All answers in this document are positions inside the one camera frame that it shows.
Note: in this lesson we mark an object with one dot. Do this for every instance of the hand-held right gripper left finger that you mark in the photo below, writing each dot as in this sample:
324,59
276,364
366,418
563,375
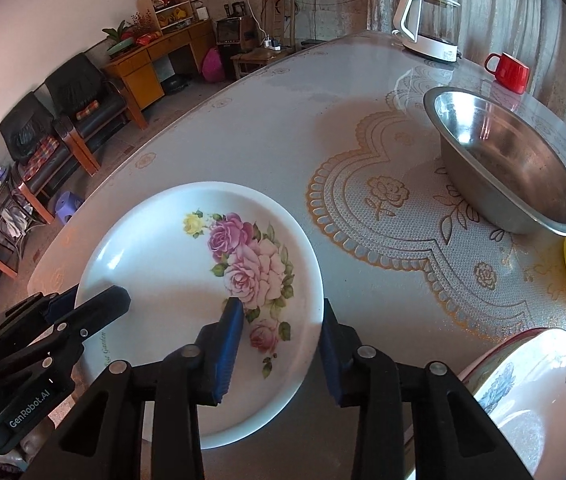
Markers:
228,355

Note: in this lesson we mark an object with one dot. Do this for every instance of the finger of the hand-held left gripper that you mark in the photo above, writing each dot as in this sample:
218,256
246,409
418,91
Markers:
108,305
63,305

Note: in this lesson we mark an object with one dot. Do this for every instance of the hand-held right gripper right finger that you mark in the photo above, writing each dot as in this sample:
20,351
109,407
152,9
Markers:
333,360

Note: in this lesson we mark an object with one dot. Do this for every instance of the white plate with pink roses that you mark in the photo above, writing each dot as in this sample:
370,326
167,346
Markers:
163,260

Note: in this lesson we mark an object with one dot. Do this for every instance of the deep plate with blue flowers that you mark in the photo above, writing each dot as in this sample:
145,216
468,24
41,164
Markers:
528,410

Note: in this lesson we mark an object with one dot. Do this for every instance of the stainless steel bowl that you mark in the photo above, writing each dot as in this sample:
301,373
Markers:
503,160

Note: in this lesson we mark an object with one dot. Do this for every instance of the purple plastic stool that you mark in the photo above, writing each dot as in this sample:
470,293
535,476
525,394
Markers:
65,205

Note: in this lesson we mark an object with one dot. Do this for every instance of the glass side table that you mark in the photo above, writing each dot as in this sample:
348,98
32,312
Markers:
8,220

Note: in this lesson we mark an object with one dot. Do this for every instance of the plaid seat cushion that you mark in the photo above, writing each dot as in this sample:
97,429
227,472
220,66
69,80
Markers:
87,110
42,152

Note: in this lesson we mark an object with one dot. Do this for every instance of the black wooden-framed armchair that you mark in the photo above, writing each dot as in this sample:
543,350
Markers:
78,85
25,130

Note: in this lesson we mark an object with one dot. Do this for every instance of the orange wooden desk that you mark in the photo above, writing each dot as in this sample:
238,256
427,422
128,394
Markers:
133,70

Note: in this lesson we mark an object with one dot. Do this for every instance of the pink bag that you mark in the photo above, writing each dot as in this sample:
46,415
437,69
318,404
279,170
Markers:
212,65

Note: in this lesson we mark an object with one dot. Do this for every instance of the green potted plant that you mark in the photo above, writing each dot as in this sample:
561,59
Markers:
119,37

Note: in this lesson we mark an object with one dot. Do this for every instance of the low wooden bench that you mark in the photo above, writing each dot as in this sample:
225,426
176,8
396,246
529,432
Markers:
258,60

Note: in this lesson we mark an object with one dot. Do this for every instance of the wooden desktop shelf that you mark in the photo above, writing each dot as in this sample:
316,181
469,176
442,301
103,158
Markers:
173,12

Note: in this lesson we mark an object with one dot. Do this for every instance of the white power strip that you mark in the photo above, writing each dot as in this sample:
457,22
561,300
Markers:
272,43

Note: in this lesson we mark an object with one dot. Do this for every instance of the red mug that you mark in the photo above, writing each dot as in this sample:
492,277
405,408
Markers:
510,72

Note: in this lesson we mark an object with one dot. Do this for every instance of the wooden folding chair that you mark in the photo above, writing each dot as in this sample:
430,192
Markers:
278,12

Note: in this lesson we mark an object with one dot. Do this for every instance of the white glass electric kettle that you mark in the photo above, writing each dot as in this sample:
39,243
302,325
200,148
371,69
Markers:
433,35

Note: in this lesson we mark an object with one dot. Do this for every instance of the beige sheer curtain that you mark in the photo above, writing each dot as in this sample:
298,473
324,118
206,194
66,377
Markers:
513,10

